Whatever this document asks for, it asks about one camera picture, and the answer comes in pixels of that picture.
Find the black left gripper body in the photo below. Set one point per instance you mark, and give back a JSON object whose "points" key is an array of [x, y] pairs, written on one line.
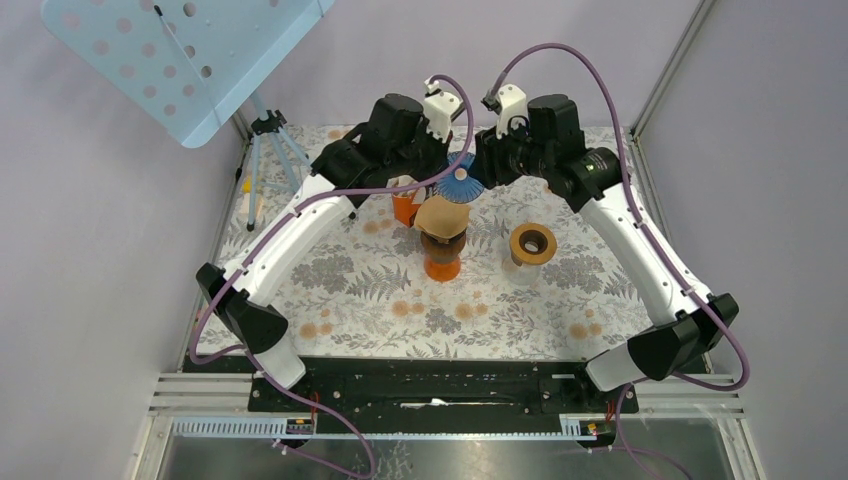
{"points": [[420, 159]]}

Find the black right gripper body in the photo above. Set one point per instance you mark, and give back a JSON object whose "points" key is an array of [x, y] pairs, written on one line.
{"points": [[513, 156]]}

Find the orange coffee filter box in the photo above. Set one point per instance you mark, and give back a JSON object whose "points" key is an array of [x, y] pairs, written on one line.
{"points": [[407, 203]]}

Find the blue dripper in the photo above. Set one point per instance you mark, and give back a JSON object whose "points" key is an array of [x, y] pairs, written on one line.
{"points": [[459, 187]]}

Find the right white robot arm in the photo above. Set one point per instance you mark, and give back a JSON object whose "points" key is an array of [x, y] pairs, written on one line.
{"points": [[688, 319]]}

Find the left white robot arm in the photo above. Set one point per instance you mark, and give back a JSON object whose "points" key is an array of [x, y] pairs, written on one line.
{"points": [[240, 294]]}

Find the clear glass carafe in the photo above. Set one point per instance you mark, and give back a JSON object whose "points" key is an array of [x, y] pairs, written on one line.
{"points": [[521, 274]]}

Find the orange glass carafe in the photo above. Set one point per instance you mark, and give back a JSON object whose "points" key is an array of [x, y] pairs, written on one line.
{"points": [[442, 269]]}

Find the floral tablecloth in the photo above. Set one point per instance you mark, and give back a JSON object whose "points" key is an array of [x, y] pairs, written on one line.
{"points": [[362, 289]]}

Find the light blue music stand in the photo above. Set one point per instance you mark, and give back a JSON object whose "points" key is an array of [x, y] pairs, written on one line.
{"points": [[190, 65]]}

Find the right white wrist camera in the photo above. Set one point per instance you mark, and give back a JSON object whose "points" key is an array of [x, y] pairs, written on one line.
{"points": [[509, 102]]}

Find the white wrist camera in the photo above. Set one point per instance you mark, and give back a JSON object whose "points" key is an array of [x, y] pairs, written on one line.
{"points": [[509, 102], [440, 109]]}

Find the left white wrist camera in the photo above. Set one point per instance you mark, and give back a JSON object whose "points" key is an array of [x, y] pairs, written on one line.
{"points": [[440, 109]]}

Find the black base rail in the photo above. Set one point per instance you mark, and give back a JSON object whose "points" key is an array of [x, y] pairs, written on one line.
{"points": [[426, 396]]}

